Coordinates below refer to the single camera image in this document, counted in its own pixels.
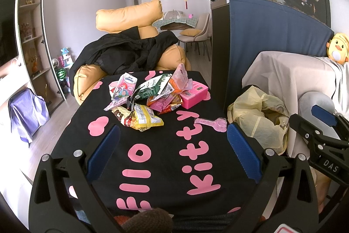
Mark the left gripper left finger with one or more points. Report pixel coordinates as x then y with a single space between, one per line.
50 207

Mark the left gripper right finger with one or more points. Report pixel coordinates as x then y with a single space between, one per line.
284 199

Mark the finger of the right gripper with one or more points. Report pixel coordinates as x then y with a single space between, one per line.
308 131
337 121

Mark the yellow plastic trash bag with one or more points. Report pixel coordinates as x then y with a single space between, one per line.
261 116

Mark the pink toy key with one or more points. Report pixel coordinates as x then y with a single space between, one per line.
219 124

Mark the brown chocolate snack wrapper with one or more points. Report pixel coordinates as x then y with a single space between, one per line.
122 114

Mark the yellow snack bag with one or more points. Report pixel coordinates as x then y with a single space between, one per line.
142 118

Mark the pink tissue packet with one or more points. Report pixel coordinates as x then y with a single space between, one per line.
123 87

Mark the orange snack bag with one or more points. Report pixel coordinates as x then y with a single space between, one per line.
167 90

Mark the pink snack wrapper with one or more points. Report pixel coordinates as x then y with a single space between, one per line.
160 104

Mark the green white snack bag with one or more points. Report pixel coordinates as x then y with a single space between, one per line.
152 87

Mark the red gold snack wrapper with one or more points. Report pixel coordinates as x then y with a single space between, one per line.
174 104

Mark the beige sofa cover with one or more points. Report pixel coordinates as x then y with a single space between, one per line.
302 81

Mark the yellow duck plush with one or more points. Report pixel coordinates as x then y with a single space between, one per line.
337 48

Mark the purple shopping bag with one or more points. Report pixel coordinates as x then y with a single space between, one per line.
27 113

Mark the pink tissue box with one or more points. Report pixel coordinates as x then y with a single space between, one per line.
195 95

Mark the black Hello Kitty tablecloth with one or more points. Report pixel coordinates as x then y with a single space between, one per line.
182 167

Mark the toy figurines on floor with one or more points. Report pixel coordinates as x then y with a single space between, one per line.
61 65

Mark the beige dining chair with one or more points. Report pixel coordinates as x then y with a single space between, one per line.
198 34

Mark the white display shelf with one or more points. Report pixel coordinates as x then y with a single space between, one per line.
36 54

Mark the black jacket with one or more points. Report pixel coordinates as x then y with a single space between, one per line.
123 52

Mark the dining table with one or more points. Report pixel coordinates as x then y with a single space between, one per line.
175 20

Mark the orange leather armchair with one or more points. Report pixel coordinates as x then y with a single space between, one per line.
113 21

